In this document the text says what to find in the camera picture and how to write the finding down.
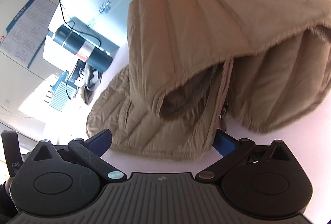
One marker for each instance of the beige puffer jacket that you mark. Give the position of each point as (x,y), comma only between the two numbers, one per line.
(181,32)

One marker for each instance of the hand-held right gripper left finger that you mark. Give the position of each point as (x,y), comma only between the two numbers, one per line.
(103,137)

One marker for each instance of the grey patterned cloth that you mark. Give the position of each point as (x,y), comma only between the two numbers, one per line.
(90,82)

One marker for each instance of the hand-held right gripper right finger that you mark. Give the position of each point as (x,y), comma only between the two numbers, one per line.
(225,144)

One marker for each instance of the blue ribbed device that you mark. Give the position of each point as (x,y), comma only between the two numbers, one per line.
(60,94)

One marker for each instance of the dark teal thermos bottle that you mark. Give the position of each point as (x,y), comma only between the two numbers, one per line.
(75,40)

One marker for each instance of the wall poster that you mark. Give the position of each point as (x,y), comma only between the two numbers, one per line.
(23,27)

